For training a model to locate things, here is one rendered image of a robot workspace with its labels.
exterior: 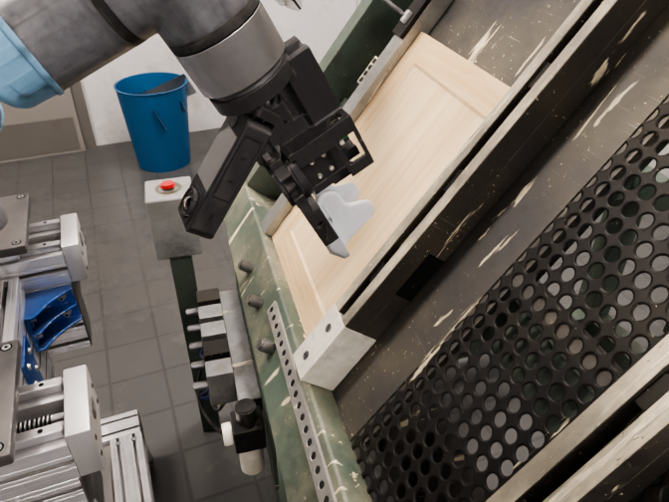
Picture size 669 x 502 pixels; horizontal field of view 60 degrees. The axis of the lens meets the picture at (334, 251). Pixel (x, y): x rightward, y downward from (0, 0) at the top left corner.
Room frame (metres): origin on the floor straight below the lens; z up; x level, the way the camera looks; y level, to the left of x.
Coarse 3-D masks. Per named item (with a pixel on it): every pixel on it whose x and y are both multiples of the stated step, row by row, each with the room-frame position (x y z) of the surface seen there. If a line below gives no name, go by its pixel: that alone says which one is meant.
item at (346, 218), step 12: (324, 192) 0.45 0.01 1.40; (336, 192) 0.46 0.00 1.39; (324, 204) 0.45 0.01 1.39; (336, 204) 0.46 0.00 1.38; (348, 204) 0.46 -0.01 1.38; (360, 204) 0.47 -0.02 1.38; (372, 204) 0.47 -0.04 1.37; (336, 216) 0.46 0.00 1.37; (348, 216) 0.46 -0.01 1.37; (360, 216) 0.47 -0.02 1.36; (336, 228) 0.46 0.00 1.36; (348, 228) 0.46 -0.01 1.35; (336, 240) 0.45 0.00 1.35; (336, 252) 0.46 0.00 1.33
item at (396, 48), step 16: (432, 0) 1.25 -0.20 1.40; (448, 0) 1.26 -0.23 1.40; (432, 16) 1.26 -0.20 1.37; (416, 32) 1.25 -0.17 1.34; (400, 48) 1.24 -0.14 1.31; (384, 64) 1.23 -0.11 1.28; (368, 80) 1.24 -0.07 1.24; (384, 80) 1.23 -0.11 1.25; (352, 96) 1.25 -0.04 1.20; (368, 96) 1.22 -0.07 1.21; (352, 112) 1.21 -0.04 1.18; (272, 208) 1.20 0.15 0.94; (288, 208) 1.17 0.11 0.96; (272, 224) 1.16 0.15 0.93
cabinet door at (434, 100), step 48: (432, 48) 1.16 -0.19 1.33; (384, 96) 1.19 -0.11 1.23; (432, 96) 1.05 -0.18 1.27; (480, 96) 0.94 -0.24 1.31; (384, 144) 1.06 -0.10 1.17; (432, 144) 0.95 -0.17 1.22; (384, 192) 0.95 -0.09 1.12; (288, 240) 1.09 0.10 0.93; (384, 240) 0.85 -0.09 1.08; (336, 288) 0.85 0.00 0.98
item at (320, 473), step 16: (272, 304) 0.90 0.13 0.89; (272, 320) 0.87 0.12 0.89; (288, 352) 0.76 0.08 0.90; (288, 368) 0.73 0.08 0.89; (288, 384) 0.70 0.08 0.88; (304, 400) 0.65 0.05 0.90; (304, 416) 0.62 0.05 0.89; (304, 432) 0.60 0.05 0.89; (320, 448) 0.56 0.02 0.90; (320, 464) 0.53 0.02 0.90; (320, 480) 0.51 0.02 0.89; (320, 496) 0.49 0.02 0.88
